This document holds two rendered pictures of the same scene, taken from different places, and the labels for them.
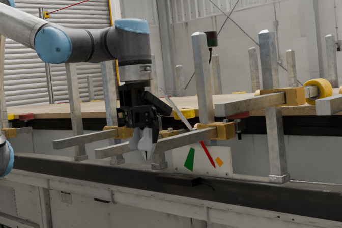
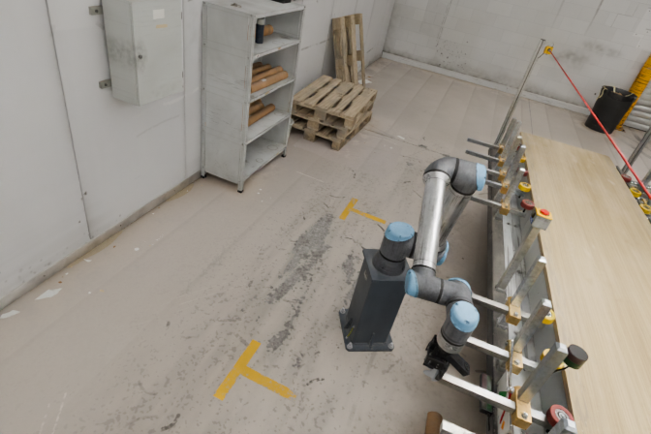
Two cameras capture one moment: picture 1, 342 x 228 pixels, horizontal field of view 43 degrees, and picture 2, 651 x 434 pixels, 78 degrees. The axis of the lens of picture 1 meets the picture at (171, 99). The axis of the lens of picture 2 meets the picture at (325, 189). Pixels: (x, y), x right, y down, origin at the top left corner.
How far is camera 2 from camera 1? 1.22 m
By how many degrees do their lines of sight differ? 62
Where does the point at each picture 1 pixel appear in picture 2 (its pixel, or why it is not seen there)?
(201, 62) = (543, 366)
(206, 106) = (525, 390)
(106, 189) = not seen: hidden behind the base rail
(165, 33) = not seen: outside the picture
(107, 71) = (533, 270)
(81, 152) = (501, 286)
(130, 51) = (446, 330)
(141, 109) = (434, 360)
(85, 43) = (431, 297)
